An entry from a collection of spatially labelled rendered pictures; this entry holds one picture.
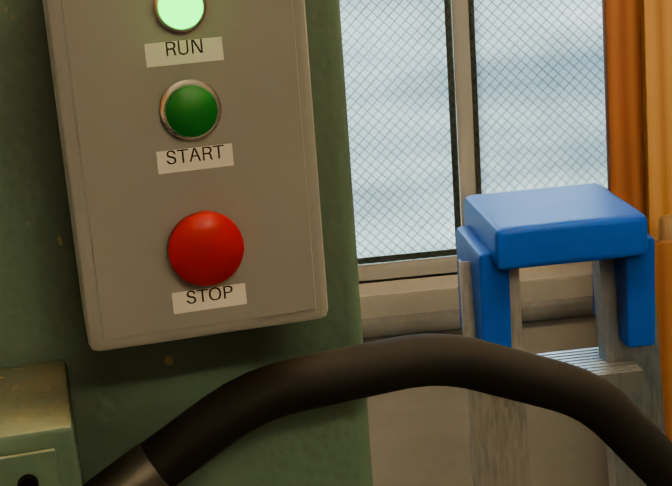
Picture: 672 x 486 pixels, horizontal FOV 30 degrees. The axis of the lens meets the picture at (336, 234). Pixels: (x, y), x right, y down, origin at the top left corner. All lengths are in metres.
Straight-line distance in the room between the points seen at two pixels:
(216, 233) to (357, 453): 0.17
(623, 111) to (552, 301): 0.36
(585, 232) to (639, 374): 0.17
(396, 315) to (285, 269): 1.55
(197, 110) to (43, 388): 0.14
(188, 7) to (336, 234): 0.15
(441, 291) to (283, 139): 1.57
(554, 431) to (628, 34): 0.69
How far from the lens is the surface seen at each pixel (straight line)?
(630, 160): 1.94
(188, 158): 0.50
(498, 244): 1.26
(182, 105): 0.49
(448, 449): 2.16
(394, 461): 2.15
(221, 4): 0.49
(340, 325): 0.59
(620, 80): 1.92
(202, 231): 0.49
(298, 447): 0.61
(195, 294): 0.51
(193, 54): 0.49
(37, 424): 0.51
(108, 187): 0.50
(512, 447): 1.37
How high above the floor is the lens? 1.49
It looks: 15 degrees down
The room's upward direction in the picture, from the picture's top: 4 degrees counter-clockwise
